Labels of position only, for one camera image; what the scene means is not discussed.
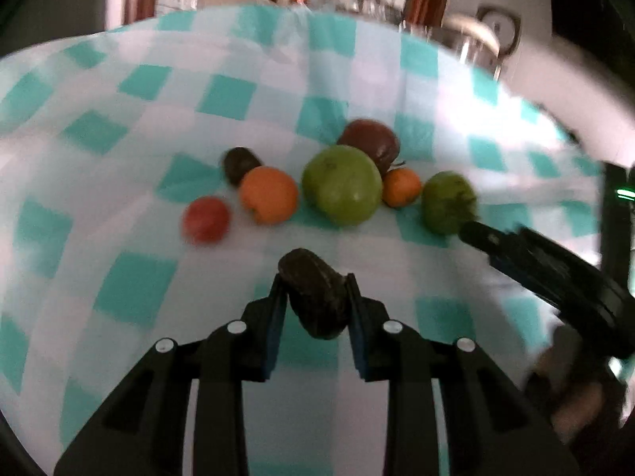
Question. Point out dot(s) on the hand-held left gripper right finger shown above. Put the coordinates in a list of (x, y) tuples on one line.
[(358, 337)]

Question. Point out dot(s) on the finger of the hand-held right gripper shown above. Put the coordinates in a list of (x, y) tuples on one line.
[(506, 263), (555, 253)]

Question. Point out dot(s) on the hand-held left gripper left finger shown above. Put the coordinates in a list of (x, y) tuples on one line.
[(275, 327)]

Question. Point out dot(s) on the dark round fruit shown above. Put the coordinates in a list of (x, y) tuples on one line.
[(240, 164), (315, 292)]

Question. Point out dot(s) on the green fruit with stem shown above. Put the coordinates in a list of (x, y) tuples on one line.
[(448, 202)]

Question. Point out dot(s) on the red tomato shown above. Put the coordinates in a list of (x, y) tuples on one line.
[(206, 219)]

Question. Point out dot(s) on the small tangerine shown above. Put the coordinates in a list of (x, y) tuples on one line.
[(401, 187)]

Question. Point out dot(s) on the large orange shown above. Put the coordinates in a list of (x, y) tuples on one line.
[(269, 194)]

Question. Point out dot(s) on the large green apple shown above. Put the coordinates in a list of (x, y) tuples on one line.
[(342, 184)]

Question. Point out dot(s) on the dark red apple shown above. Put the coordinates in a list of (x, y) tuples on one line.
[(372, 141)]

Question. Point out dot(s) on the person's right hand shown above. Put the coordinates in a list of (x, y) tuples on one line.
[(585, 406)]

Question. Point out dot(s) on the teal white checked tablecloth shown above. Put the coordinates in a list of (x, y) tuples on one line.
[(149, 158)]

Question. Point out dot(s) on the shiny metal pot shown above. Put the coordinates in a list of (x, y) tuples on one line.
[(469, 39)]

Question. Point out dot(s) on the round wall clock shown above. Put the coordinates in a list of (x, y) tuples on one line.
[(500, 27)]

